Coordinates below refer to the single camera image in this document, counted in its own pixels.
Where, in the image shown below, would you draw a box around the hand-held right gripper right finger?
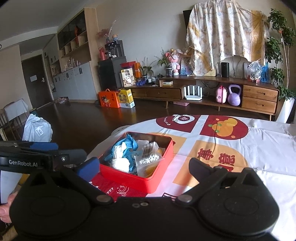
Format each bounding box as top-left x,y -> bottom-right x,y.
175,157 -> 269,206

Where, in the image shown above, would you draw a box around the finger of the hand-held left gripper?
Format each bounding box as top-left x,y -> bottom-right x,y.
0,141 -> 60,151
52,149 -> 87,166

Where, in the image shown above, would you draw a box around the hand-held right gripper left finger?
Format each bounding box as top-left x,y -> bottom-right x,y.
21,157 -> 115,206

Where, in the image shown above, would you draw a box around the blue nitrile glove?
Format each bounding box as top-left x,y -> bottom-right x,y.
103,135 -> 139,173

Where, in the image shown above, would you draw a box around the red tin box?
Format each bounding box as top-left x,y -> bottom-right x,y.
98,131 -> 174,194

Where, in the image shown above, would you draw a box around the cotton swab bag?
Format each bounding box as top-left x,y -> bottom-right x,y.
134,141 -> 166,168

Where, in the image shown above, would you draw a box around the person's left hand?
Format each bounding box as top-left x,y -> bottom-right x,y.
0,192 -> 19,223

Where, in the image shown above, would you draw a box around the white plastic bag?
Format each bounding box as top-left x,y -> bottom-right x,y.
22,113 -> 53,143

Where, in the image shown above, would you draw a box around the wooden chair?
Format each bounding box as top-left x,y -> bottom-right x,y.
0,98 -> 29,140

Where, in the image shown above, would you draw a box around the dark wooden door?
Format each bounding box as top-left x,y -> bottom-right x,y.
21,54 -> 53,109

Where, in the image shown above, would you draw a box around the orange gift box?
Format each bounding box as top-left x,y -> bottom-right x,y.
98,88 -> 121,108

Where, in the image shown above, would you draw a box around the printed white tablecloth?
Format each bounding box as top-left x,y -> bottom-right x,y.
87,113 -> 296,234

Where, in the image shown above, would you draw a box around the white router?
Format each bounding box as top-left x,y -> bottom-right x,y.
184,85 -> 202,101

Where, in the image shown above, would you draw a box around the pink toy suitcase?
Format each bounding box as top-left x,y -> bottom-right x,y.
215,84 -> 228,104

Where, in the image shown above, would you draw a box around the purple kettlebell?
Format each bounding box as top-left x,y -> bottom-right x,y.
227,84 -> 243,107

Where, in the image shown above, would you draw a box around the yellow carton box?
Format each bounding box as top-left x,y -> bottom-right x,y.
117,88 -> 136,109

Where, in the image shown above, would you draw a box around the wooden TV cabinet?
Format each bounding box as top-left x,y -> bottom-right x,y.
129,75 -> 281,115

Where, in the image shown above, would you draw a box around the black mini fridge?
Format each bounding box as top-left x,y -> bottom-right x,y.
97,57 -> 127,92

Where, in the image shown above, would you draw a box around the yellow white printed box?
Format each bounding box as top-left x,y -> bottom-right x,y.
120,68 -> 136,88

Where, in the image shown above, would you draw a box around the potted plant patterned vase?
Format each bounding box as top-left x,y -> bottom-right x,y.
155,47 -> 174,77

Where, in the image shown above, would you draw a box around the black cylinder speaker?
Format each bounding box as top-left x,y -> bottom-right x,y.
220,62 -> 230,78

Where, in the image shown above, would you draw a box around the grey cushioned backrest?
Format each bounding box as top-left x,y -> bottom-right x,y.
228,57 -> 251,79

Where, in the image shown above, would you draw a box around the pink doll bouquet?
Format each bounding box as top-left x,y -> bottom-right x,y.
169,48 -> 183,76

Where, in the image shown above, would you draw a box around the small grass plant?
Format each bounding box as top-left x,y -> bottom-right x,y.
138,57 -> 154,83

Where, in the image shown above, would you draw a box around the clear plastic bag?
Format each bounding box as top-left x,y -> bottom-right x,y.
247,60 -> 264,82

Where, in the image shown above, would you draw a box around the blue pack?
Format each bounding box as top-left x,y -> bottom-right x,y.
260,65 -> 270,83

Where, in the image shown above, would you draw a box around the black coffee machine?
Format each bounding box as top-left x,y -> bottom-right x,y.
104,40 -> 124,58

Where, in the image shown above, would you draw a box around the dried flowers with figurine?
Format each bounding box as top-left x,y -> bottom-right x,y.
96,19 -> 120,43

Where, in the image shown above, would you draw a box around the floral cloth cover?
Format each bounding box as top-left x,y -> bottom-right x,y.
186,0 -> 270,77

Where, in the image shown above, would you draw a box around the black television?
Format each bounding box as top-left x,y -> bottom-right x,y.
182,9 -> 192,31

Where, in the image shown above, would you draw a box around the potted green tree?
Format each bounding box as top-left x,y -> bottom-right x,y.
265,9 -> 296,124

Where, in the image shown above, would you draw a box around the wooden wall shelving unit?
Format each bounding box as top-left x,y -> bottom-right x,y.
43,8 -> 98,102

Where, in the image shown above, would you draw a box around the blue picture frame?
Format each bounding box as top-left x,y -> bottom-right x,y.
180,58 -> 192,76

